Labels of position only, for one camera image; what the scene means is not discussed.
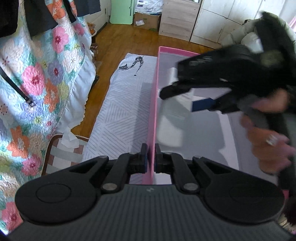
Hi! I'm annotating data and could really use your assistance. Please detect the green folding table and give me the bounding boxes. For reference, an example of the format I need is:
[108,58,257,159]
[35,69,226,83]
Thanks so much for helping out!
[110,0,135,25]

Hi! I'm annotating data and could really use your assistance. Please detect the white patterned tablecloth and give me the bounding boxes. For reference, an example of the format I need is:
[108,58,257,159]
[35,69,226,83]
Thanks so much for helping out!
[82,53,158,185]

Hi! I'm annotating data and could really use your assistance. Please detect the cardboard box on floor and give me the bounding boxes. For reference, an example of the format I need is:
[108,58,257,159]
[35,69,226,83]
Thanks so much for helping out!
[133,13,161,32]

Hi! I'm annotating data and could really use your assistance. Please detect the floral quilt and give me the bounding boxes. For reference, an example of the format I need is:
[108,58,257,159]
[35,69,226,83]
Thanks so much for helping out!
[1,1,95,234]

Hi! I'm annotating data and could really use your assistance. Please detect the black strap with buckle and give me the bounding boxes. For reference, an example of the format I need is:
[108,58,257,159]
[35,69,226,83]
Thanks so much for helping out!
[0,67,37,108]

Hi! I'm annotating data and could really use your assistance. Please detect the wooden shelf cabinet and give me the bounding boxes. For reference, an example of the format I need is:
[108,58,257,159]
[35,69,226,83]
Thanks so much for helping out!
[159,0,200,41]

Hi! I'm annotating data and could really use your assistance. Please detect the person's right hand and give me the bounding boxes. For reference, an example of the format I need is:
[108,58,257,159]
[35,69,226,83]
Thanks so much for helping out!
[240,89,295,174]

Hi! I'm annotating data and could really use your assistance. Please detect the grey puffer jacket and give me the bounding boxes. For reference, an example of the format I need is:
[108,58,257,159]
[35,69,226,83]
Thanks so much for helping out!
[221,14,295,53]

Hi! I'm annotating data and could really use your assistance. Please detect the dark hanging clothes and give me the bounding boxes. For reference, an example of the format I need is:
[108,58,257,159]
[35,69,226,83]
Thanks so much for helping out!
[1,0,101,37]

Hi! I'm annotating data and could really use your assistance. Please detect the pink shoe box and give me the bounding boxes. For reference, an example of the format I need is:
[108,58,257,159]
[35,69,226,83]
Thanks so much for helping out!
[142,46,290,200]

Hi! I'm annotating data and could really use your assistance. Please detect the light wooden wardrobe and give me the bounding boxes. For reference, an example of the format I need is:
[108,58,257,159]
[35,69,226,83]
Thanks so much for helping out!
[190,0,285,49]

